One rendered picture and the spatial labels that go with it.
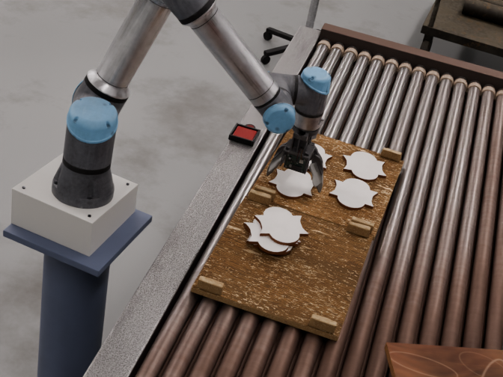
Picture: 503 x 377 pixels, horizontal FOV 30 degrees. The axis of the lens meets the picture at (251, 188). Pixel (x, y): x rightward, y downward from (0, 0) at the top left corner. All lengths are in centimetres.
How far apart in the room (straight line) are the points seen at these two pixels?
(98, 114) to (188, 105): 249
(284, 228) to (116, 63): 57
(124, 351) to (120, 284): 155
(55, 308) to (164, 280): 41
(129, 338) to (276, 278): 40
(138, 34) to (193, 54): 294
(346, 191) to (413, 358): 72
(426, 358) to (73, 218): 88
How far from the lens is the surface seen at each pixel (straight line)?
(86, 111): 222
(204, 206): 243
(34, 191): 232
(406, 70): 334
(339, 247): 236
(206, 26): 209
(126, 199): 236
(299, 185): 253
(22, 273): 357
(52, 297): 248
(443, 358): 199
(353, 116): 297
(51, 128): 438
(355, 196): 254
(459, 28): 542
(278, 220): 233
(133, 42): 225
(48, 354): 262
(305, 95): 232
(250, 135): 273
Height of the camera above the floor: 234
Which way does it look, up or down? 34 degrees down
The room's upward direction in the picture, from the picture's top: 12 degrees clockwise
